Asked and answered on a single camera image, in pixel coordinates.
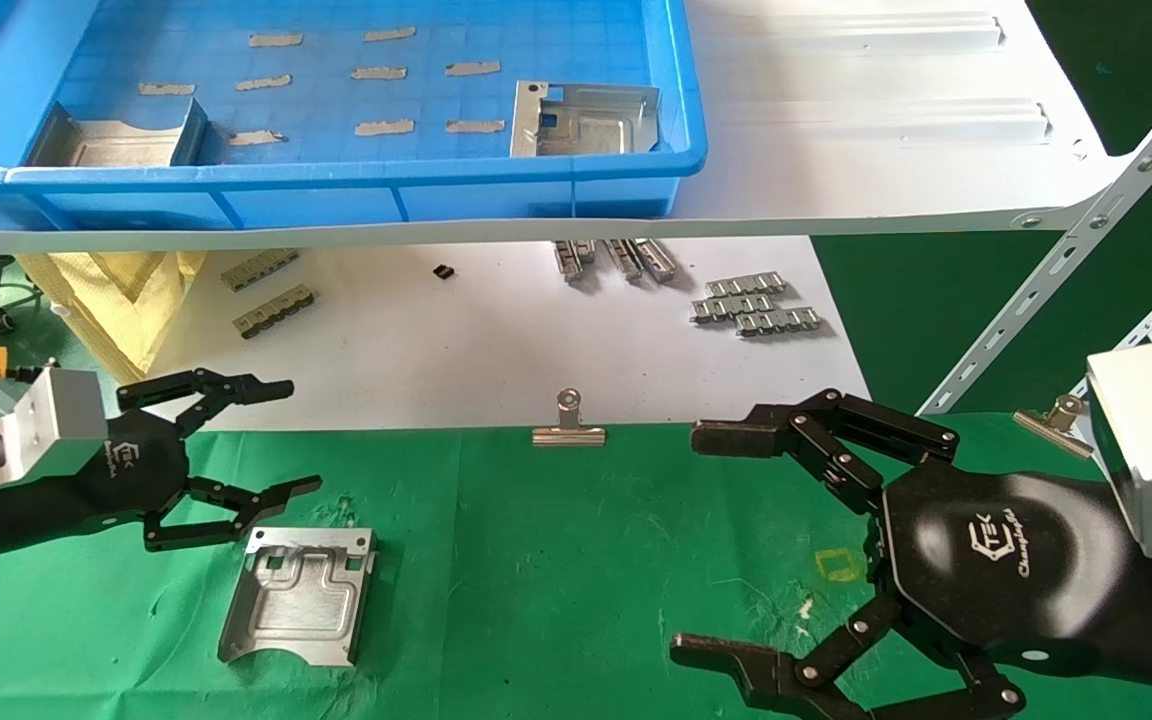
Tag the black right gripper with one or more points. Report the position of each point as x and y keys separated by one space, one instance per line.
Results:
x=1016 y=570

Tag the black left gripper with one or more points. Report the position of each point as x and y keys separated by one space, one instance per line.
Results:
x=126 y=480

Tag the stamped metal plate curved cutout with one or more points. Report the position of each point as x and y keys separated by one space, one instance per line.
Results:
x=296 y=600

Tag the silver metal link strip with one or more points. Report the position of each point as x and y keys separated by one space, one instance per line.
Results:
x=624 y=258
x=746 y=284
x=731 y=308
x=574 y=258
x=781 y=321
x=656 y=260

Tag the dark metal link strip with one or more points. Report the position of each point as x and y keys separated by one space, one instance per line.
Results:
x=276 y=311
x=260 y=270

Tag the yellow woven bag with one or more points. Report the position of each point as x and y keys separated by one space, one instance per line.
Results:
x=126 y=310

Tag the blue plastic bin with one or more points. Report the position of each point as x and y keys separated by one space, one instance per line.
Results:
x=336 y=195

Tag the silver binder clip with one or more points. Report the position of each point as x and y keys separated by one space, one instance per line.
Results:
x=570 y=432
x=1058 y=425

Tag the green table cloth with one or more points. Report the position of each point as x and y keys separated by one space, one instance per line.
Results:
x=536 y=600

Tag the beige tape strip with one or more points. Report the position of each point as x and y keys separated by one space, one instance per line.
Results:
x=476 y=126
x=276 y=40
x=379 y=73
x=389 y=34
x=473 y=68
x=256 y=137
x=383 y=127
x=263 y=82
x=166 y=88

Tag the white metal shelf rack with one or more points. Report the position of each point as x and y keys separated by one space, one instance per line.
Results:
x=836 y=150

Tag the stamped flat metal plate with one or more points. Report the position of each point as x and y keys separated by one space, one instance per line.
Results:
x=586 y=125

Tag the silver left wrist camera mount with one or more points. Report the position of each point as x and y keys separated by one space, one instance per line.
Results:
x=56 y=410

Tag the metal bracket with raised sides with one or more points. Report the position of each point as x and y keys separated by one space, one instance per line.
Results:
x=116 y=145

